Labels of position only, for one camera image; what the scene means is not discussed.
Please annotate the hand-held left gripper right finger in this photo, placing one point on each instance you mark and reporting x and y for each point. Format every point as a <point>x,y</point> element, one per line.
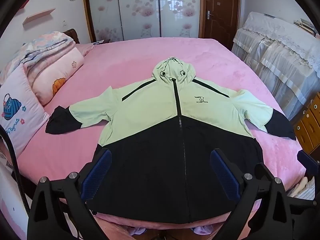
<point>225,175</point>

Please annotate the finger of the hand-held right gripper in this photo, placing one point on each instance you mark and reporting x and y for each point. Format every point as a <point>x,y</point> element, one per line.
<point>306,161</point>

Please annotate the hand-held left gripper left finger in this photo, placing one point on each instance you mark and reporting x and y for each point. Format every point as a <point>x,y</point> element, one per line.
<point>100,170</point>

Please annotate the green and black hooded jacket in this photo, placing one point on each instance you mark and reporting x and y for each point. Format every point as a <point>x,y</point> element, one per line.
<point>150,105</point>

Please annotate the white knit blanket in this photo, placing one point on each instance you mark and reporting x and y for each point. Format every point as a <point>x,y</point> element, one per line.
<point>302,188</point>

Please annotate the wooden drawer cabinet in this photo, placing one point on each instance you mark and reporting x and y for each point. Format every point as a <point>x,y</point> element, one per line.
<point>308,127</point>

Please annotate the purple slipper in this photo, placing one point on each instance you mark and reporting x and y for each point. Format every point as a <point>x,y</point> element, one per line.
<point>135,231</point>
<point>202,230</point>

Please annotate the pink pillow with bag print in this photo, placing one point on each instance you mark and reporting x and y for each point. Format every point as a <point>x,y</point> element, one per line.
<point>22,120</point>

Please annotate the pink pillow with shell print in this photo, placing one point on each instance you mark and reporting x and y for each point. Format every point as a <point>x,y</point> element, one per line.
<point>60,72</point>

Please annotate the lace covered furniture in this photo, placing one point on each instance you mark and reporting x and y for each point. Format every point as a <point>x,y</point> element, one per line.
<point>275,55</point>

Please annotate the pink bed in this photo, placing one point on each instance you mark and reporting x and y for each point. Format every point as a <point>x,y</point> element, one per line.
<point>125,55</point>

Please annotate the small white box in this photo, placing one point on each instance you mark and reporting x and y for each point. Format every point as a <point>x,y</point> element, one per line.
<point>100,42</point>

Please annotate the pile of books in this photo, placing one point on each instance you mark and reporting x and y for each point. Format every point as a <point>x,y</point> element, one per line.
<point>305,26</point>

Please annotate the dark wooden headboard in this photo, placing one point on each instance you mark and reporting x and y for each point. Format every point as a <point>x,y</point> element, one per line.
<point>72,36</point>

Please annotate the folded floral blanket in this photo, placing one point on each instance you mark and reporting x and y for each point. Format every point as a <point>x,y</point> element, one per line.
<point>42,45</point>

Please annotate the floral sliding door wardrobe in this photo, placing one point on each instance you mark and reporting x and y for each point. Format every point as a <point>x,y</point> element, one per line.
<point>140,7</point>

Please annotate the brown wooden door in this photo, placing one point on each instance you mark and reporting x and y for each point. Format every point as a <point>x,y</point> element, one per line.
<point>222,5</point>

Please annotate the pink wall shelf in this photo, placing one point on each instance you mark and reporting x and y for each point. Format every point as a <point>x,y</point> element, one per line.
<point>37,16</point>

